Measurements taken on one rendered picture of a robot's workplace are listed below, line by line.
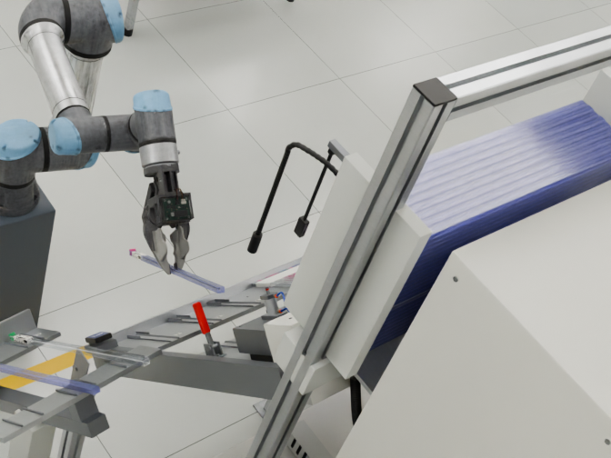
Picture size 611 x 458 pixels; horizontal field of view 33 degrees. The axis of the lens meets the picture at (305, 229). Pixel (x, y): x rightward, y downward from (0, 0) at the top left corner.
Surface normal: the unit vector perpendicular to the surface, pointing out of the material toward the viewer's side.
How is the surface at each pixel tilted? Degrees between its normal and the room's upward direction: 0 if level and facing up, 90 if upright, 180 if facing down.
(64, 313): 0
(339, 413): 0
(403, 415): 90
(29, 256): 90
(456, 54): 0
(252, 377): 90
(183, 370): 90
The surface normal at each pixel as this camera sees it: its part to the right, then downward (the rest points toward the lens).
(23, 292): 0.57, 0.69
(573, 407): -0.76, 0.29
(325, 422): 0.28, -0.67
